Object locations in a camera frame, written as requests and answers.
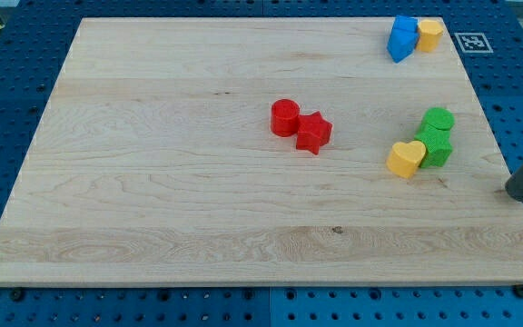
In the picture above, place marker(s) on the red star block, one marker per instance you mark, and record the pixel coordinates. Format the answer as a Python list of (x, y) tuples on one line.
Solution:
[(313, 132)]

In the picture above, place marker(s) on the yellow heart block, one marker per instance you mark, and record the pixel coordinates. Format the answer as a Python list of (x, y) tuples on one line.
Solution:
[(404, 158)]

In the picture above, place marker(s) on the green star block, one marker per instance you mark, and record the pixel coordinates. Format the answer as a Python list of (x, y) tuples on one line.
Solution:
[(438, 146)]

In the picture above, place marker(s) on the light wooden board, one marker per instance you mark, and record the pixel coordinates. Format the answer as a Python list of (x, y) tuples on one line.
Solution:
[(154, 163)]

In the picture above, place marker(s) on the red cylinder block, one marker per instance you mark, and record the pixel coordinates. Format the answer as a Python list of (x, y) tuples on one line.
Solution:
[(285, 117)]

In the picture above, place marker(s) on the blue triangle block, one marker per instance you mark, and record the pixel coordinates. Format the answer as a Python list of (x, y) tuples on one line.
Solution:
[(401, 44)]

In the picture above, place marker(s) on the green cylinder block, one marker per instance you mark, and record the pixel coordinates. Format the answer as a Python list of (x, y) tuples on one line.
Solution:
[(439, 118)]

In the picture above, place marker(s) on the blue cube block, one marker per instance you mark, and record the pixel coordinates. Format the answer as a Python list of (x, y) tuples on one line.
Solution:
[(405, 23)]

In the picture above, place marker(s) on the yellow hexagon block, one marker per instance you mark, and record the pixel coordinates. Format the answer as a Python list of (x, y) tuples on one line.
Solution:
[(430, 33)]

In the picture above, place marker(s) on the white fiducial marker tag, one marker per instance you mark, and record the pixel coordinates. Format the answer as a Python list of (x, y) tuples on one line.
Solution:
[(473, 43)]

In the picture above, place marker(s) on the black bolt left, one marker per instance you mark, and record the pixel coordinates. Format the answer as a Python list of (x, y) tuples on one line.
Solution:
[(17, 294)]

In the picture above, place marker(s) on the black bolt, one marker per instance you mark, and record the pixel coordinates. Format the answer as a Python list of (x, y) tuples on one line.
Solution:
[(17, 294), (518, 290)]

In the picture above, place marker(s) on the black bolt right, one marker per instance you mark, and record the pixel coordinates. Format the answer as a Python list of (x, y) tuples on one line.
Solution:
[(518, 290)]

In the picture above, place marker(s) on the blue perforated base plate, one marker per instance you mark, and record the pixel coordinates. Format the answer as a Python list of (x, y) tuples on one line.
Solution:
[(34, 44)]

